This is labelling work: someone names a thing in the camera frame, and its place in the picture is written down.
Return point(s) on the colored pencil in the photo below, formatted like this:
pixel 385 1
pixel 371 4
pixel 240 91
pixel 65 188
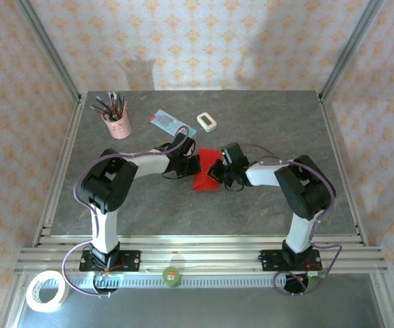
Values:
pixel 103 103
pixel 111 100
pixel 117 100
pixel 122 104
pixel 98 110

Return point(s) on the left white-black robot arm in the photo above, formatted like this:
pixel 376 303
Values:
pixel 108 184

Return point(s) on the pink pencil cup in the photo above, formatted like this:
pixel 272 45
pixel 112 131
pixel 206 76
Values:
pixel 120 128

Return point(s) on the red square paper sheet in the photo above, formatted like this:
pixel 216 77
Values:
pixel 205 171

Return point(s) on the small white digital timer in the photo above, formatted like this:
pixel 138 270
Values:
pixel 206 121

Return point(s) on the aluminium mounting rail beam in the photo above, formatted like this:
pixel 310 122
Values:
pixel 200 254

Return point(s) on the light blue flat packet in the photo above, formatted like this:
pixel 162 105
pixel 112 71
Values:
pixel 164 119

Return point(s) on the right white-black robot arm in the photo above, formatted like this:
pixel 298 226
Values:
pixel 306 191

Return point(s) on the white masking tape roll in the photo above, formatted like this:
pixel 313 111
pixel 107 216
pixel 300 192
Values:
pixel 33 300

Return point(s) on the aluminium frame post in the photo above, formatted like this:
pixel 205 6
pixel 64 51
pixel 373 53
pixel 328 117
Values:
pixel 49 48
pixel 350 48

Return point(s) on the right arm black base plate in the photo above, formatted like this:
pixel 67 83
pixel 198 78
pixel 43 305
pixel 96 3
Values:
pixel 269 259

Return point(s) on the aluminium table side rail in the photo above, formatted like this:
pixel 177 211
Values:
pixel 67 136
pixel 331 136

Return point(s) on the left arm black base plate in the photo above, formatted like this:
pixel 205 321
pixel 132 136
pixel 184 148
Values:
pixel 130 259

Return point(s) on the green tape roll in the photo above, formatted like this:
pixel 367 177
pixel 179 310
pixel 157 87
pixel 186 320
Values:
pixel 171 276

